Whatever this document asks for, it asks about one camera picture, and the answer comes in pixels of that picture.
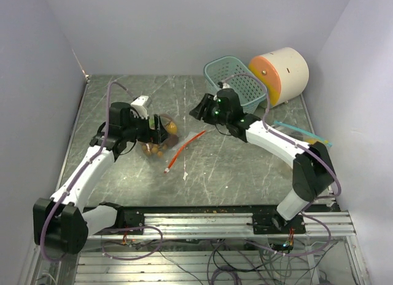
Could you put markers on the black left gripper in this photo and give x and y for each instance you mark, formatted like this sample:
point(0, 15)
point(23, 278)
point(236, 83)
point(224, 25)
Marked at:
point(151, 136)

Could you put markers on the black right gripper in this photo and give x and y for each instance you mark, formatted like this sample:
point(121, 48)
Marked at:
point(202, 111)

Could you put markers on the orange fake fruit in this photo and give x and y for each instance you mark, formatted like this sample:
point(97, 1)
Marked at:
point(172, 128)

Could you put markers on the clear bag with red zipper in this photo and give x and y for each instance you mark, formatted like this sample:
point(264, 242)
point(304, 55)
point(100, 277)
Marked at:
point(165, 153)

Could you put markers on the clear bag with teal zipper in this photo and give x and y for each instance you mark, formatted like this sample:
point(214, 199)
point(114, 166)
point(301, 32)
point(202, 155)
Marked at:
point(300, 134)

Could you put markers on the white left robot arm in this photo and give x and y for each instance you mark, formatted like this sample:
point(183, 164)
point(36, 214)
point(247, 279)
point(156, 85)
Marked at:
point(60, 222)

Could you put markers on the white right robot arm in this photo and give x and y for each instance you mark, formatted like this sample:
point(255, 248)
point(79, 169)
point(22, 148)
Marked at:
point(312, 170)

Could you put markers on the light blue perforated plastic basket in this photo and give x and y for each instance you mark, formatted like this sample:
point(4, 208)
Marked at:
point(230, 69)

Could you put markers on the cream cylinder with orange lid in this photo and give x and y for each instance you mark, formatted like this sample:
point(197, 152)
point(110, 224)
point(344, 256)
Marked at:
point(284, 72)

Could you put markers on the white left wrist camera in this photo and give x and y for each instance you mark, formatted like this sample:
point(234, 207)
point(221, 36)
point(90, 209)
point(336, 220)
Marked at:
point(141, 104)

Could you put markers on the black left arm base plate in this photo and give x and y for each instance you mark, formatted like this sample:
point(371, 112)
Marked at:
point(128, 217)

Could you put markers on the aluminium frame rail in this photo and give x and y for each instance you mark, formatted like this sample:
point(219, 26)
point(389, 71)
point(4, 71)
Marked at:
point(223, 224)

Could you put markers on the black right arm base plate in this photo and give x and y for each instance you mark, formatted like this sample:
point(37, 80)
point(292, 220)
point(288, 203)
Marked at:
point(273, 223)

